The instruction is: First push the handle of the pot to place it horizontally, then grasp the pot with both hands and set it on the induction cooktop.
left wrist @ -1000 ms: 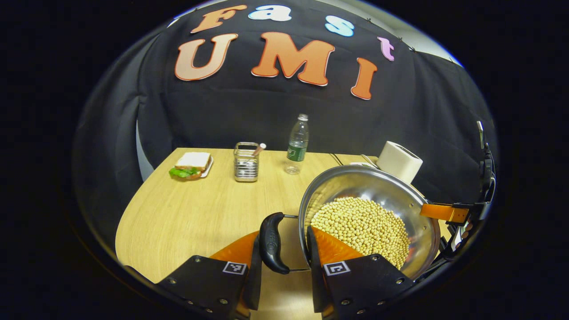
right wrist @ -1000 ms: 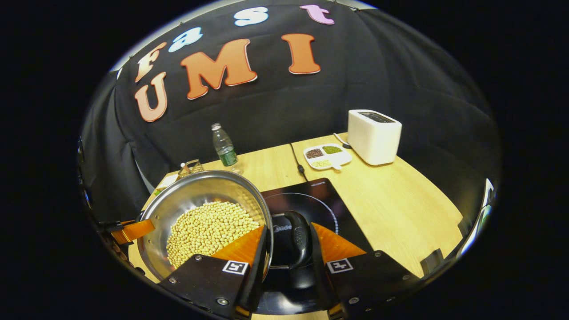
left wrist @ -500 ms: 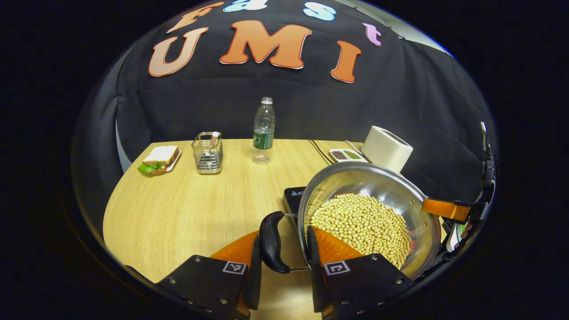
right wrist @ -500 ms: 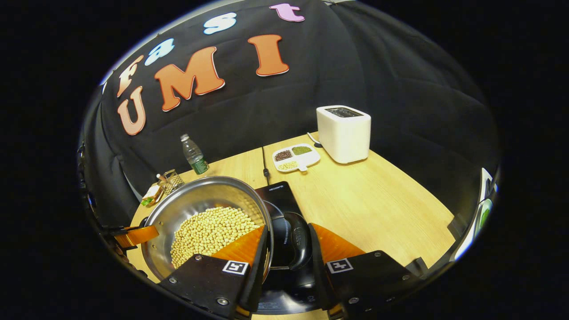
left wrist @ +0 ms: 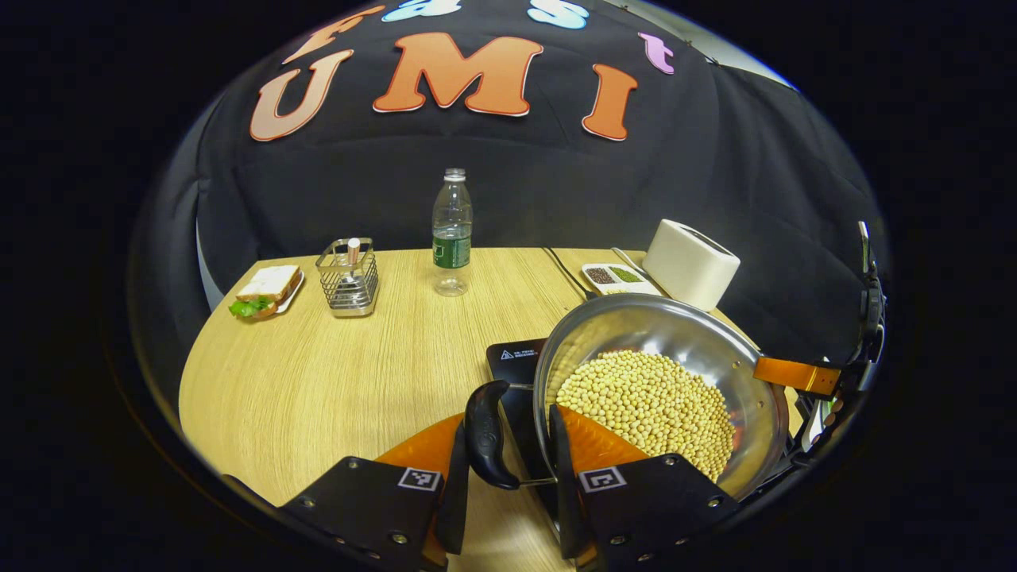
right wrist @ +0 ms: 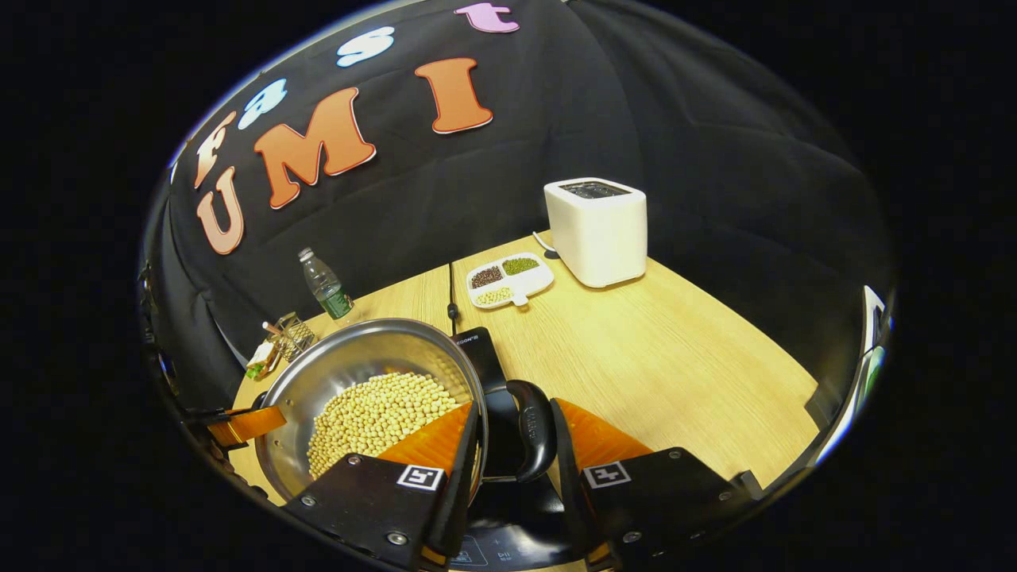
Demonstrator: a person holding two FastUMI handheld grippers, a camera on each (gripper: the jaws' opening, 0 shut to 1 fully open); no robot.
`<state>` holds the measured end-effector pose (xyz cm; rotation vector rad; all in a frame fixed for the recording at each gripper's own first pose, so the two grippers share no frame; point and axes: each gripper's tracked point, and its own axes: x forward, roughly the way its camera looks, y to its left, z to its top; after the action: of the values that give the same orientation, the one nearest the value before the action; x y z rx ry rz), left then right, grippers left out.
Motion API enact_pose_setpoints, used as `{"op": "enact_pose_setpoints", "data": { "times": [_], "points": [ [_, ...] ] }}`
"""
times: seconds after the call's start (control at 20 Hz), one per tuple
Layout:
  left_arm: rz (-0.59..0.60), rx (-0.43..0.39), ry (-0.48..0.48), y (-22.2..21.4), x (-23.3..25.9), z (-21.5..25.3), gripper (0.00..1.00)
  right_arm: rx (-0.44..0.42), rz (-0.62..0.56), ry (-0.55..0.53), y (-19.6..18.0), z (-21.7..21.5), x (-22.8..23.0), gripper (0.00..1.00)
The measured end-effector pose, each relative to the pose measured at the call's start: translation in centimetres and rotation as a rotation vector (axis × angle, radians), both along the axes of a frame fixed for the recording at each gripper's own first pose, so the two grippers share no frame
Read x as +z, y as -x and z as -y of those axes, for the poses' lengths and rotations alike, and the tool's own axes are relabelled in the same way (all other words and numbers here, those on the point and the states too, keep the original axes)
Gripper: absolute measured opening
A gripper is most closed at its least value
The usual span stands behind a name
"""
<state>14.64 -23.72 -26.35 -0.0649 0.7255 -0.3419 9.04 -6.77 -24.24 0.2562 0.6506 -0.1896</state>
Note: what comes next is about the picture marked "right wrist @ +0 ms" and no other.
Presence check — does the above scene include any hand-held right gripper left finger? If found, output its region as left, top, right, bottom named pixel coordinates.
left=284, top=401, right=481, bottom=572

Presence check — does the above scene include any clear plastic water bottle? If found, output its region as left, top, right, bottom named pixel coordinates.
left=298, top=247, right=355, bottom=321

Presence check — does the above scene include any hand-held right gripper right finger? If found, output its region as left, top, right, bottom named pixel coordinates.
left=550, top=397, right=752, bottom=571

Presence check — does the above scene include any white toaster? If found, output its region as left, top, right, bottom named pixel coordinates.
left=543, top=177, right=648, bottom=288

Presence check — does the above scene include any sandwich with lettuce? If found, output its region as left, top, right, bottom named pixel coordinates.
left=245, top=340, right=281, bottom=381

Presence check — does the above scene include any black induction cooktop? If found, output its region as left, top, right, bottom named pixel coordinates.
left=449, top=327, right=590, bottom=571

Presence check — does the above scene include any black backdrop cloth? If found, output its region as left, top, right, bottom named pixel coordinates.
left=139, top=0, right=895, bottom=398

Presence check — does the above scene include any white panel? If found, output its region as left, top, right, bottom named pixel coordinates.
left=817, top=284, right=890, bottom=466

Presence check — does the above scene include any white divided dish with beans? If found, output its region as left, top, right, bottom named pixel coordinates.
left=466, top=253, right=555, bottom=309

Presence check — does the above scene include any black power cable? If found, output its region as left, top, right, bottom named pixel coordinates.
left=446, top=262, right=462, bottom=336

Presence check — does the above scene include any steel pot with black handles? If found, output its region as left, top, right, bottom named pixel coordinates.
left=254, top=318, right=558, bottom=503

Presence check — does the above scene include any pile of yellow soybeans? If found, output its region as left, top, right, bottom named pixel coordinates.
left=307, top=372, right=464, bottom=480

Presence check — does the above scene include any wire mesh holder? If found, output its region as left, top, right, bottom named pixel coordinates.
left=274, top=311, right=319, bottom=361

